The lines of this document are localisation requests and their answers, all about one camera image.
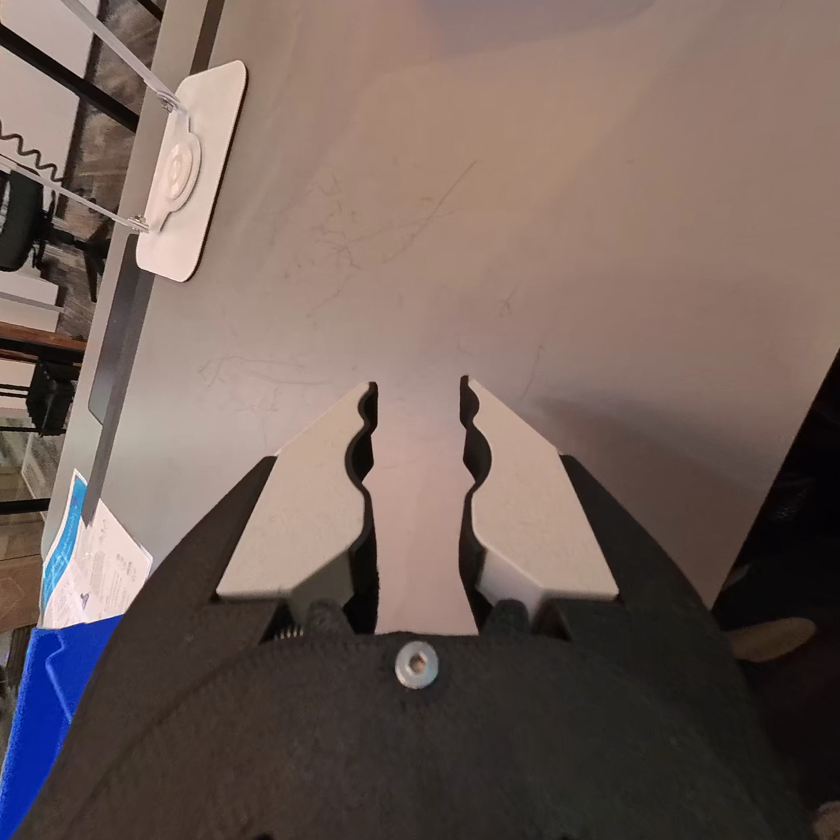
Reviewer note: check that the white printed paper sheet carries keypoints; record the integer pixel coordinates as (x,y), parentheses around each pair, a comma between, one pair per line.
(111,571)

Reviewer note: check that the white base acrylic leg stand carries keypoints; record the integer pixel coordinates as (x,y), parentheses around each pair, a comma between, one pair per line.
(216,131)

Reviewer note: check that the blue and white leaflet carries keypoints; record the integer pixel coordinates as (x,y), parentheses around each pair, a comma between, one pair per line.
(62,544)

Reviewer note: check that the black office chair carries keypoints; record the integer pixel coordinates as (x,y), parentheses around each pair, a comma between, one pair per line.
(16,223)

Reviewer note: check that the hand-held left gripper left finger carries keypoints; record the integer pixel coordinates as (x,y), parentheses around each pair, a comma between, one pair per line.
(302,525)

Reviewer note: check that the blue bin with marker label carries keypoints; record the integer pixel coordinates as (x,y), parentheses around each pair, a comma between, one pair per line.
(52,709)

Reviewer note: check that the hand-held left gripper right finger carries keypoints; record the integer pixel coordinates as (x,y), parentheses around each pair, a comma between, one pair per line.
(538,525)

